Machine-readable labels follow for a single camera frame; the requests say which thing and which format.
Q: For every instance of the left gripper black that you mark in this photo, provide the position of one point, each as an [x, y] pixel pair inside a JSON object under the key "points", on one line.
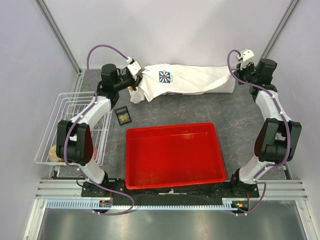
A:
{"points": [[136, 81]]}

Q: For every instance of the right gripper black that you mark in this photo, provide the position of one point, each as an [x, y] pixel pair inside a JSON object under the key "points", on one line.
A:
{"points": [[240, 72]]}

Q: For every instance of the white t-shirt daisy print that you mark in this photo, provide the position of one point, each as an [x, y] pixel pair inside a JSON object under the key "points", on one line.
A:
{"points": [[161, 79]]}

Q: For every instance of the gold leaf brooch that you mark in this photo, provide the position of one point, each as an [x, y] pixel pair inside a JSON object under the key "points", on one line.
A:
{"points": [[123, 118]]}

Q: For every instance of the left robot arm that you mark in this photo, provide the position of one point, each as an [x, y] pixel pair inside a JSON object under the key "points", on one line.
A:
{"points": [[74, 142]]}

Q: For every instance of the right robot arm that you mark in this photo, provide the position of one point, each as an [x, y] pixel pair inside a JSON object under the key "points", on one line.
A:
{"points": [[278, 138]]}

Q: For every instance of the black brooch tray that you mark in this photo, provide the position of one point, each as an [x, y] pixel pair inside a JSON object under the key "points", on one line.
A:
{"points": [[121, 111]]}

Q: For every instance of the pink patterned bowl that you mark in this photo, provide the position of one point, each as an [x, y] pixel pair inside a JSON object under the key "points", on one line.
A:
{"points": [[95, 152]]}

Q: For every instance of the red plastic bin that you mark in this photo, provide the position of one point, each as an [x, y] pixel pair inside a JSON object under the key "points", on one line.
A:
{"points": [[173, 156]]}

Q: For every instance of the beige ceramic bowl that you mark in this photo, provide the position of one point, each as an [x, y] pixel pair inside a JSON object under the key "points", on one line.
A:
{"points": [[52, 155]]}

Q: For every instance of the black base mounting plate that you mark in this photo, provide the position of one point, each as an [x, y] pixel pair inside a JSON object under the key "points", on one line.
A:
{"points": [[212, 193]]}

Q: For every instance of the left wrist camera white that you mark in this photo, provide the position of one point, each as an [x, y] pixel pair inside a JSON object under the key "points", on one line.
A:
{"points": [[134, 68]]}

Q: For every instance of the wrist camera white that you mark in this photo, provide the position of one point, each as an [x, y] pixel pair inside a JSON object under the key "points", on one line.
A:
{"points": [[245, 57], [134, 68]]}

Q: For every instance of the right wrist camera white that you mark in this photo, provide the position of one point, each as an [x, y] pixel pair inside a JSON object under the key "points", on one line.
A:
{"points": [[245, 57]]}

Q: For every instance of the white wire dish rack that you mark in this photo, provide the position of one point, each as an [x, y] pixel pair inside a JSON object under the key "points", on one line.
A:
{"points": [[67, 106]]}

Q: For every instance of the slotted cable duct rail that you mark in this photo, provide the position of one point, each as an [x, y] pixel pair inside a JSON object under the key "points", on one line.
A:
{"points": [[95, 204]]}

